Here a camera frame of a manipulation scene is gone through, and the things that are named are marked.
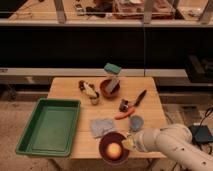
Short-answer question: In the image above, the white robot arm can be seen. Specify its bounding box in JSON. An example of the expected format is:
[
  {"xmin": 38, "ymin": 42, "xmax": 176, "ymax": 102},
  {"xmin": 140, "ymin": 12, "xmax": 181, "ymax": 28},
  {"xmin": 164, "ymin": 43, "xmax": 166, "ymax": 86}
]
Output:
[{"xmin": 122, "ymin": 124, "xmax": 213, "ymax": 171}]

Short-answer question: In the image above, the orange ball in bowl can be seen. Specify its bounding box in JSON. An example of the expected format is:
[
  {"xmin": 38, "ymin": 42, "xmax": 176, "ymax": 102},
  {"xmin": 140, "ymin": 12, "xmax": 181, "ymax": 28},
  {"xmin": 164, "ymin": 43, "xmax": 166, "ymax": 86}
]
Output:
[{"xmin": 106, "ymin": 143, "xmax": 122, "ymax": 159}]

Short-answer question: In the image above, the brown bowl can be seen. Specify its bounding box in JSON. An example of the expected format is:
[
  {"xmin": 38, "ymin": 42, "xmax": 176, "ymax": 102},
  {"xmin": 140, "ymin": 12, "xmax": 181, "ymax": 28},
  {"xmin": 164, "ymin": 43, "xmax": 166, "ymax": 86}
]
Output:
[{"xmin": 100, "ymin": 79, "xmax": 120, "ymax": 98}]

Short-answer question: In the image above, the blue grey round lid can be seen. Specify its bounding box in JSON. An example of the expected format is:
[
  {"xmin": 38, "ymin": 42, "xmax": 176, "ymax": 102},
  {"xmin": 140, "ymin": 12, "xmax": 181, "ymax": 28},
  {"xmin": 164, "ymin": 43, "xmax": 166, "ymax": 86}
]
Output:
[{"xmin": 129, "ymin": 115, "xmax": 144, "ymax": 132}]

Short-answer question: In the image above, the orange carrot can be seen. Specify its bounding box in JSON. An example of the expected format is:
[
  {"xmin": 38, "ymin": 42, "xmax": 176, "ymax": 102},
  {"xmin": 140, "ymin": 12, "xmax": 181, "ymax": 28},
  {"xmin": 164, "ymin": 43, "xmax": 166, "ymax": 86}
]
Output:
[{"xmin": 114, "ymin": 107, "xmax": 135, "ymax": 120}]

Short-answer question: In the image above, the grey folded cloth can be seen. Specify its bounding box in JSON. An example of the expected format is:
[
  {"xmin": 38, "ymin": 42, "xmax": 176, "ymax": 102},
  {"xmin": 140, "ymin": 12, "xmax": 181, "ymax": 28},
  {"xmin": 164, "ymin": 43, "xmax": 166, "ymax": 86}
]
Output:
[{"xmin": 90, "ymin": 118, "xmax": 116, "ymax": 138}]

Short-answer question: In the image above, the wooden table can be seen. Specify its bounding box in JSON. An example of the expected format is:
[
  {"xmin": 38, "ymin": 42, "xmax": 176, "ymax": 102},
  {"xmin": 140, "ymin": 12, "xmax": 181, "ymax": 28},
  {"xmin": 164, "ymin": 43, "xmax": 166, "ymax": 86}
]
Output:
[{"xmin": 48, "ymin": 77, "xmax": 167, "ymax": 159}]

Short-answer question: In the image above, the small metal cup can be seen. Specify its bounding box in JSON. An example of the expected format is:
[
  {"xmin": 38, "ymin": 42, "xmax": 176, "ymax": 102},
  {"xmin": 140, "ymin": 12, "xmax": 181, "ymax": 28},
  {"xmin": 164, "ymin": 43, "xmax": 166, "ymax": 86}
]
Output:
[{"xmin": 90, "ymin": 97, "xmax": 99, "ymax": 105}]

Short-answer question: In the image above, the brown yellow toy animal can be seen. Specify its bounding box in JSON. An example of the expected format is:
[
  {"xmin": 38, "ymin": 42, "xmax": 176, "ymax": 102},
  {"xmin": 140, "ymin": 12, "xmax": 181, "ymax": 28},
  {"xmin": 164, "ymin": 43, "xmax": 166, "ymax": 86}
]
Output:
[{"xmin": 79, "ymin": 80, "xmax": 97, "ymax": 98}]

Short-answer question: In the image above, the black box on floor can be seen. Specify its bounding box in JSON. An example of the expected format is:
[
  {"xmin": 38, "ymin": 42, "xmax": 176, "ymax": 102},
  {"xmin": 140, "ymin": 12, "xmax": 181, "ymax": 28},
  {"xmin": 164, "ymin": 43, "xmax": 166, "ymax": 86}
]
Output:
[{"xmin": 189, "ymin": 125, "xmax": 213, "ymax": 144}]

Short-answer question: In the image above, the teal topped sponge block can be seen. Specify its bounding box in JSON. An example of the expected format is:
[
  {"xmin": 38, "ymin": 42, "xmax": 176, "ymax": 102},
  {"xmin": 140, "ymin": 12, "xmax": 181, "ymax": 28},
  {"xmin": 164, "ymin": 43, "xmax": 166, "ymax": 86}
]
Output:
[{"xmin": 104, "ymin": 63, "xmax": 121, "ymax": 81}]

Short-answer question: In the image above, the green plastic tray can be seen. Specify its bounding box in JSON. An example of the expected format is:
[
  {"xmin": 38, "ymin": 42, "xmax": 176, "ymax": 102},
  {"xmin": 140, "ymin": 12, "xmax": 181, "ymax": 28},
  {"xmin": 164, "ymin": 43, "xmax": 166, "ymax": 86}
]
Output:
[{"xmin": 16, "ymin": 98, "xmax": 81, "ymax": 157}]

